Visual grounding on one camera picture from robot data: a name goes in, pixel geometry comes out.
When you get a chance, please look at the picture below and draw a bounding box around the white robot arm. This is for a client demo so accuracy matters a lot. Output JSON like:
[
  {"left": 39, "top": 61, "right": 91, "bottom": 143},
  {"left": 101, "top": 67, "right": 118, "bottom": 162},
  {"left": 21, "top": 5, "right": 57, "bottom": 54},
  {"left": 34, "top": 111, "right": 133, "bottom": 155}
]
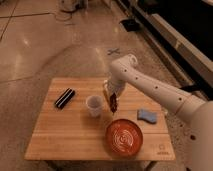
[{"left": 104, "top": 54, "right": 213, "bottom": 140}]

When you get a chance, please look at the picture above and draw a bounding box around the white base with cables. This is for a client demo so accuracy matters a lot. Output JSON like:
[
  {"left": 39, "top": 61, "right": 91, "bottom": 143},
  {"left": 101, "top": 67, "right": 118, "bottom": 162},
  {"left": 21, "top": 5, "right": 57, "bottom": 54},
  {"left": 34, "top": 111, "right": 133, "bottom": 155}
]
[{"left": 54, "top": 0, "right": 88, "bottom": 22}]

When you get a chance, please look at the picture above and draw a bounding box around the orange patterned plate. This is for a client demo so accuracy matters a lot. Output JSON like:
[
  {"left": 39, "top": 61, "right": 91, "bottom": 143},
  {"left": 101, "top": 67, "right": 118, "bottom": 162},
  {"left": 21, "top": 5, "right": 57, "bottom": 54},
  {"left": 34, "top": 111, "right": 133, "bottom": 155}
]
[{"left": 105, "top": 119, "right": 143, "bottom": 157}]

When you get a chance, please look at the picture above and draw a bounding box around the wooden table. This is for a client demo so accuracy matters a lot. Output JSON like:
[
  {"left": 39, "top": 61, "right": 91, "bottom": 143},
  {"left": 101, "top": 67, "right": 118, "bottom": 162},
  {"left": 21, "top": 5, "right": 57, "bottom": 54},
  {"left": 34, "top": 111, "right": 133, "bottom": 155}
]
[{"left": 25, "top": 78, "right": 175, "bottom": 161}]

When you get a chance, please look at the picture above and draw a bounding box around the blue sponge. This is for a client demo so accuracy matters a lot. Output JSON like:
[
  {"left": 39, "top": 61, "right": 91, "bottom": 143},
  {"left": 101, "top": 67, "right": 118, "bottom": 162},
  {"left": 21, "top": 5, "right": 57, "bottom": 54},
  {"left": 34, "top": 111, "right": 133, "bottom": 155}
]
[{"left": 137, "top": 109, "right": 157, "bottom": 124}]

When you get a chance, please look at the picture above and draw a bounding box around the black rectangular bar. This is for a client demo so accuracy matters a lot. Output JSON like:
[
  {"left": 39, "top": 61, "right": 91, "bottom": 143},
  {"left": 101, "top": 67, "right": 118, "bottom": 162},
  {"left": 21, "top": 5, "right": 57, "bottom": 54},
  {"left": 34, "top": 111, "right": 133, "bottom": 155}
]
[{"left": 54, "top": 88, "right": 75, "bottom": 109}]

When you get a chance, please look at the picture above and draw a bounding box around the black floor object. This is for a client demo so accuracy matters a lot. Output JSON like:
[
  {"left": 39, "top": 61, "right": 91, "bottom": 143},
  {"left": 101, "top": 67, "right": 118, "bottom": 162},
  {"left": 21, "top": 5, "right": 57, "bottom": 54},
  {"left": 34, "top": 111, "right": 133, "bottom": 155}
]
[{"left": 120, "top": 19, "right": 140, "bottom": 32}]

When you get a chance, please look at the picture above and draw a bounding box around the long white black bench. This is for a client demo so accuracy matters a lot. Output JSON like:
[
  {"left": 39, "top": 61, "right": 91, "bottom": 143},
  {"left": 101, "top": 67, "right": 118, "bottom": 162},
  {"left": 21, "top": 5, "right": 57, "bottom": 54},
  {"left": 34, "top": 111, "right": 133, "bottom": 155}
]
[{"left": 117, "top": 0, "right": 213, "bottom": 100}]

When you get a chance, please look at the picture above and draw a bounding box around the white bottle with label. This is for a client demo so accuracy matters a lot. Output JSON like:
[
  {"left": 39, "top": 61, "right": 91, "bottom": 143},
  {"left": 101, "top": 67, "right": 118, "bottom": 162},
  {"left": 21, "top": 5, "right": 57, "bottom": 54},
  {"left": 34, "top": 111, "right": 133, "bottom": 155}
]
[{"left": 103, "top": 80, "right": 109, "bottom": 94}]

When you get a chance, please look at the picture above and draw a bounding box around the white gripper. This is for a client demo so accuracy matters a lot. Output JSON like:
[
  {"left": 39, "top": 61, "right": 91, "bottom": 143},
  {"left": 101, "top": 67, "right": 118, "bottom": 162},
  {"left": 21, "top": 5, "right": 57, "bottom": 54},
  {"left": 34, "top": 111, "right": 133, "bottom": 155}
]
[{"left": 103, "top": 79, "right": 126, "bottom": 104}]

